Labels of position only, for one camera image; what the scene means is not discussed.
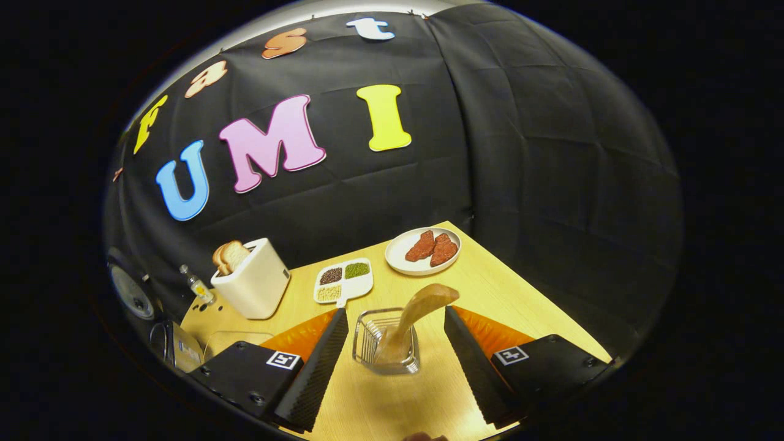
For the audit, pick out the toasted bread slice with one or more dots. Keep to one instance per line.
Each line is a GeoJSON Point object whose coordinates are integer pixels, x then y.
{"type": "Point", "coordinates": [236, 254]}
{"type": "Point", "coordinates": [219, 257]}

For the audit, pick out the copper clip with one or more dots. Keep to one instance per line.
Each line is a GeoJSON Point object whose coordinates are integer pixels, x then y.
{"type": "Point", "coordinates": [117, 174]}

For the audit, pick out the yellow soybeans pile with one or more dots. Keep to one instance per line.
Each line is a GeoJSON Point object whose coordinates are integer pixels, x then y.
{"type": "Point", "coordinates": [329, 293]}

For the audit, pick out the dark grey rice cooker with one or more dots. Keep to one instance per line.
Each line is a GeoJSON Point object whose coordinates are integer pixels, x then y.
{"type": "Point", "coordinates": [131, 291]}

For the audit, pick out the dark red beans pile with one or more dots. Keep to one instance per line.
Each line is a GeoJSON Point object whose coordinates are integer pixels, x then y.
{"type": "Point", "coordinates": [331, 275]}

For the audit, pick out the small clear bottle yellow label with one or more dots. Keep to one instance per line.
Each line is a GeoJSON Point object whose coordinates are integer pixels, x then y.
{"type": "Point", "coordinates": [199, 288]}

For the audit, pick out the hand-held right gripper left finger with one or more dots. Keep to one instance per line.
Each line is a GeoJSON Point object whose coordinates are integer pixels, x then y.
{"type": "Point", "coordinates": [318, 380]}

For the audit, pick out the white toaster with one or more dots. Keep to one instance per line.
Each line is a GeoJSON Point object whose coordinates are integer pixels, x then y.
{"type": "Point", "coordinates": [257, 288]}

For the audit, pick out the white divided dish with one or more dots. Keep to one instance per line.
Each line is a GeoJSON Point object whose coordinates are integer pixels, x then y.
{"type": "Point", "coordinates": [361, 286]}

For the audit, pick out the clear plastic rice container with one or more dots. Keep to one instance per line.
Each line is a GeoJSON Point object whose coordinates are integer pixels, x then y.
{"type": "Point", "coordinates": [239, 343]}

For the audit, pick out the black backdrop cloth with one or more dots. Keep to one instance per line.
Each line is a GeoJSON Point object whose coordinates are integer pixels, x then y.
{"type": "Point", "coordinates": [551, 153]}

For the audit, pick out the green mung beans pile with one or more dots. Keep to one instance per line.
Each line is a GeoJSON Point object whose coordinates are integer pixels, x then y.
{"type": "Point", "coordinates": [357, 270]}

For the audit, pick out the wooden spoon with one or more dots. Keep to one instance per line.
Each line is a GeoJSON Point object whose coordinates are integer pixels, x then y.
{"type": "Point", "coordinates": [429, 300]}

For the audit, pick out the white round plate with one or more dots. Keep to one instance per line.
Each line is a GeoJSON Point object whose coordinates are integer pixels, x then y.
{"type": "Point", "coordinates": [398, 254]}

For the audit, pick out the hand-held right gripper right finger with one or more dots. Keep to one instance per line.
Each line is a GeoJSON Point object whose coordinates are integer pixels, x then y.
{"type": "Point", "coordinates": [474, 376]}

